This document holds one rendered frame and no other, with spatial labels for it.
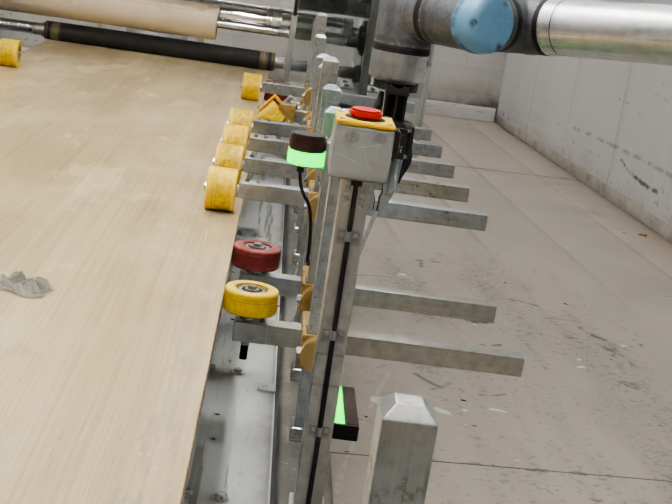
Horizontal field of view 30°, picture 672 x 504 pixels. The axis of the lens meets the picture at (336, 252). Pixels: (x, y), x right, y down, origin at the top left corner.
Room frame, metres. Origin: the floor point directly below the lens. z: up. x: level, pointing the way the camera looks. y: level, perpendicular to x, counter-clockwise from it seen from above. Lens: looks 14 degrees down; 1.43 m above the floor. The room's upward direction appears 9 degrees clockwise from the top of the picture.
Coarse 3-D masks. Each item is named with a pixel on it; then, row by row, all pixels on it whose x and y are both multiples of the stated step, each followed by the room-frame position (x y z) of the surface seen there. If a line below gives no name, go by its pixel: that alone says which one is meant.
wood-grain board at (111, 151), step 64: (64, 64) 3.93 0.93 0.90; (128, 64) 4.16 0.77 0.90; (192, 64) 4.43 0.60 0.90; (0, 128) 2.73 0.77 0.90; (64, 128) 2.84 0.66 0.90; (128, 128) 2.97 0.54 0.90; (192, 128) 3.10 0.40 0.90; (0, 192) 2.14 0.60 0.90; (64, 192) 2.22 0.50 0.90; (128, 192) 2.29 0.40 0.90; (192, 192) 2.37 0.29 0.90; (0, 256) 1.76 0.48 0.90; (64, 256) 1.81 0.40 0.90; (128, 256) 1.86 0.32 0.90; (192, 256) 1.91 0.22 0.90; (0, 320) 1.48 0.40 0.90; (64, 320) 1.52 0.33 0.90; (128, 320) 1.56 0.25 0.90; (192, 320) 1.60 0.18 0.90; (0, 384) 1.28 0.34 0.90; (64, 384) 1.31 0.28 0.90; (128, 384) 1.33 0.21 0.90; (192, 384) 1.36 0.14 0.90; (0, 448) 1.12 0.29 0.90; (64, 448) 1.14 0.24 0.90; (128, 448) 1.16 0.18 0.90; (192, 448) 1.20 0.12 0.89
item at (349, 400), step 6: (348, 390) 1.95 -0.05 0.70; (348, 396) 1.93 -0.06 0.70; (348, 402) 1.90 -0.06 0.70; (354, 402) 1.90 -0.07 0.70; (348, 408) 1.87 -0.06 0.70; (354, 408) 1.88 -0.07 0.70; (348, 414) 1.85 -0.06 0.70; (354, 414) 1.85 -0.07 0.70; (348, 420) 1.82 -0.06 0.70; (354, 420) 1.83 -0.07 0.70
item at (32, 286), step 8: (16, 272) 1.63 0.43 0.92; (0, 280) 1.62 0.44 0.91; (8, 280) 1.61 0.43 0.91; (16, 280) 1.62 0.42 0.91; (24, 280) 1.62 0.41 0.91; (32, 280) 1.61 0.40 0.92; (40, 280) 1.64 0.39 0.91; (48, 280) 1.64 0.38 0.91; (0, 288) 1.60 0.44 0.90; (8, 288) 1.60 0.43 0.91; (16, 288) 1.60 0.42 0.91; (24, 288) 1.60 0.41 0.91; (32, 288) 1.60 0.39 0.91; (40, 288) 1.61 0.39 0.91; (48, 288) 1.63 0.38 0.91; (32, 296) 1.59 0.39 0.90
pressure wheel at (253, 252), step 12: (240, 240) 2.03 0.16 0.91; (252, 240) 2.05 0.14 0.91; (240, 252) 1.99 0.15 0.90; (252, 252) 1.98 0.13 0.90; (264, 252) 1.98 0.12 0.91; (276, 252) 2.00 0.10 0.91; (240, 264) 1.98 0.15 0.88; (252, 264) 1.98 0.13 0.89; (264, 264) 1.98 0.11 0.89; (276, 264) 2.00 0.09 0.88
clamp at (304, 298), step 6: (306, 270) 2.04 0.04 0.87; (306, 276) 2.00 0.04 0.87; (306, 282) 1.97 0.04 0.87; (300, 288) 2.01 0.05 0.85; (306, 288) 1.96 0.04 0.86; (312, 288) 1.94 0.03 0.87; (300, 294) 1.98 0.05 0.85; (306, 294) 1.94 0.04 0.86; (300, 300) 1.94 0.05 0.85; (306, 300) 1.94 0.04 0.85; (300, 306) 1.96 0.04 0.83; (306, 306) 1.94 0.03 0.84; (300, 312) 1.96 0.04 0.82
